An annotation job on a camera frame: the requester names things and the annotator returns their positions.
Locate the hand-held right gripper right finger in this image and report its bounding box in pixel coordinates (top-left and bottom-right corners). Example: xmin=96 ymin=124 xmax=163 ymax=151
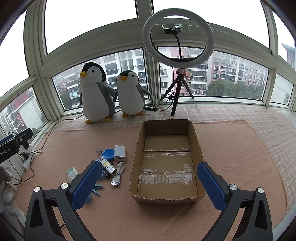
xmin=197 ymin=161 xmax=273 ymax=241

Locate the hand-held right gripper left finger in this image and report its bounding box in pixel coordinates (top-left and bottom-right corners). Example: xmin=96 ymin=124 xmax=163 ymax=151
xmin=24 ymin=160 xmax=103 ymax=241

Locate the teal clothespin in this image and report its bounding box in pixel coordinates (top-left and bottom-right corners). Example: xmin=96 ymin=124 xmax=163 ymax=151
xmin=91 ymin=183 xmax=103 ymax=197

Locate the white blue lotion tube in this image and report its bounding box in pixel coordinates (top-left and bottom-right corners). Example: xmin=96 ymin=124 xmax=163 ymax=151
xmin=67 ymin=167 xmax=80 ymax=183

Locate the patterned white lighter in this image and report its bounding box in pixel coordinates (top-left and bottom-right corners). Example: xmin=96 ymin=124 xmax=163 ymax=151
xmin=101 ymin=158 xmax=117 ymax=175

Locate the white usb cable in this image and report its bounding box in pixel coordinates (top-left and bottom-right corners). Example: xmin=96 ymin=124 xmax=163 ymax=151
xmin=110 ymin=161 xmax=125 ymax=187

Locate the cardboard box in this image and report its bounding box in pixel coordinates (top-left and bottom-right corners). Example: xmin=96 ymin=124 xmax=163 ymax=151
xmin=129 ymin=119 xmax=206 ymax=204

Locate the person's left hand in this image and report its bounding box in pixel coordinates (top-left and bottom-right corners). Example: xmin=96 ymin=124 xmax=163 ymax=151
xmin=0 ymin=167 xmax=23 ymax=217

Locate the white power strip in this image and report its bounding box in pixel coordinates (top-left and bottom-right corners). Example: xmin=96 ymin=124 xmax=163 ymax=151
xmin=22 ymin=152 xmax=35 ymax=171

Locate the blue round tape measure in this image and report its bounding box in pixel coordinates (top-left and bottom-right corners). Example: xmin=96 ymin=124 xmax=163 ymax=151
xmin=102 ymin=149 xmax=115 ymax=162

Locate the pink blanket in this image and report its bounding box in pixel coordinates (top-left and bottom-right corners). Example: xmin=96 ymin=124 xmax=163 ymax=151
xmin=9 ymin=119 xmax=288 ymax=241

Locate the checkered cloth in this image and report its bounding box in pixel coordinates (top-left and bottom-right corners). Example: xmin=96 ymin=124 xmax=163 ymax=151
xmin=47 ymin=104 xmax=296 ymax=209

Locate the large penguin plush toy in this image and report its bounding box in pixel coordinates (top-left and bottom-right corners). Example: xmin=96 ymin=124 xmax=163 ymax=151
xmin=79 ymin=62 xmax=116 ymax=124

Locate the small penguin plush toy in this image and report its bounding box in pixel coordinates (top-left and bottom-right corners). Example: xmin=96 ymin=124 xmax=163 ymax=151
xmin=115 ymin=70 xmax=150 ymax=117

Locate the black gooseneck phone holder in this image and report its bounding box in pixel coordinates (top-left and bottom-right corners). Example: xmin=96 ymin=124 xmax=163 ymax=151
xmin=161 ymin=24 xmax=188 ymax=67

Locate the black floor cable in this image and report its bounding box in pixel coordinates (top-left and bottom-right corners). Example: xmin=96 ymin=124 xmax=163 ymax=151
xmin=30 ymin=113 xmax=85 ymax=160

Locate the white wall charger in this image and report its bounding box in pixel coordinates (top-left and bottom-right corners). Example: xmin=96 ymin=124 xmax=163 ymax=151
xmin=114 ymin=145 xmax=126 ymax=162

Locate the black ring light cable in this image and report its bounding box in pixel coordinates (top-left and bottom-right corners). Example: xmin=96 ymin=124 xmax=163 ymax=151
xmin=159 ymin=89 xmax=177 ymax=111

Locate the white ring light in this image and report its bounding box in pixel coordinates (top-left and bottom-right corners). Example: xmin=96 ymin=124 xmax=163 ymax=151
xmin=142 ymin=9 xmax=214 ymax=69

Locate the white window frame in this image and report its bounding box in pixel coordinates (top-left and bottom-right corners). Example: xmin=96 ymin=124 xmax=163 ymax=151
xmin=0 ymin=0 xmax=296 ymax=135

